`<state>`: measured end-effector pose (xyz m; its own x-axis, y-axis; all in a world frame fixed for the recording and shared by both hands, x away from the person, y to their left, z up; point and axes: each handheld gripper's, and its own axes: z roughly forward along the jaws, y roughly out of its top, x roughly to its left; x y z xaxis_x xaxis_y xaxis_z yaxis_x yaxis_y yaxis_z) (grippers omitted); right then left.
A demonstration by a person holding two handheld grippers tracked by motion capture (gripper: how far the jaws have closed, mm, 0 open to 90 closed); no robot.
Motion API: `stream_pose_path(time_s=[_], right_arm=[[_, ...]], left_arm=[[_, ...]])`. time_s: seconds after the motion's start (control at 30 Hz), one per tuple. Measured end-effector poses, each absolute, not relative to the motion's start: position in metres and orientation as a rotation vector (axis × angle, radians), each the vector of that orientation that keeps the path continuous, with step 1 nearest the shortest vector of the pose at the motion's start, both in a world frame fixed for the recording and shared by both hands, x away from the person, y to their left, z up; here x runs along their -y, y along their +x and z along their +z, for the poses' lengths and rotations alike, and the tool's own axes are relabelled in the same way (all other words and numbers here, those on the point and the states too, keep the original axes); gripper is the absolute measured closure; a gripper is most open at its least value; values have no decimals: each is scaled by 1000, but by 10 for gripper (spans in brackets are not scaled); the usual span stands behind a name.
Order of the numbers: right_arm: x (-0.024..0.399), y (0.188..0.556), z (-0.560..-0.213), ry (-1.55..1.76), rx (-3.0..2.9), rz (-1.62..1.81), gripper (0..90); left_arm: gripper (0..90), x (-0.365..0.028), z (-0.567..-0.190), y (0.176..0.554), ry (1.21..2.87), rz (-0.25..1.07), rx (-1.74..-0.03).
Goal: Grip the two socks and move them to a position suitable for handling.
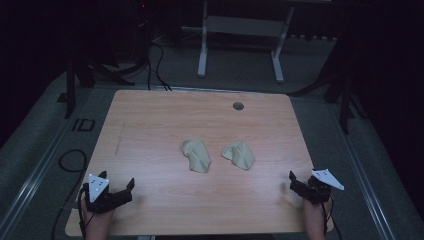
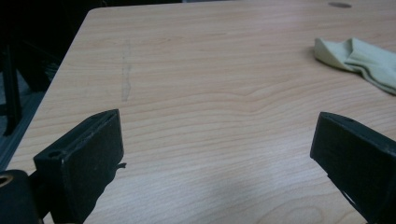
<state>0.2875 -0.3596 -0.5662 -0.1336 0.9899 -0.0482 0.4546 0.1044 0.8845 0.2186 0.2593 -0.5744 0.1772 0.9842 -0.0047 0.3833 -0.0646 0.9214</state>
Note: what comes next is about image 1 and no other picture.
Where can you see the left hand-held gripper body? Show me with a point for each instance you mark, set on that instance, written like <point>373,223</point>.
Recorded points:
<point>106,199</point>

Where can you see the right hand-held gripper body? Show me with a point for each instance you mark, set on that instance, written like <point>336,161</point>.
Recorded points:
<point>316,191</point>

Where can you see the beige sock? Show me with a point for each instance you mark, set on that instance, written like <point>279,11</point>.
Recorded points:
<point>197,156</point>
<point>240,156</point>

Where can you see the person's left hand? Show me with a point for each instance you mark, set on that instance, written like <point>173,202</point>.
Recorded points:
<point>100,218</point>

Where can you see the person's right hand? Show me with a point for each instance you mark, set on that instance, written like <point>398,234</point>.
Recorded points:
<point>313,211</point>

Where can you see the black metal stand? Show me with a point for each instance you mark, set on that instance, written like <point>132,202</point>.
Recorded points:
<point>70,86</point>
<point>345,100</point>

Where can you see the grey round table grommet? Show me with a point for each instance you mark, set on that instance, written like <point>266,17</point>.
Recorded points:
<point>238,106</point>

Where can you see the aluminium floor rail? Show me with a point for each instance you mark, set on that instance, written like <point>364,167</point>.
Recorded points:
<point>363,173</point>
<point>36,166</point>

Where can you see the white desk frame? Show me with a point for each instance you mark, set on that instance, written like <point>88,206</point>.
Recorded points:
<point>245,26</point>

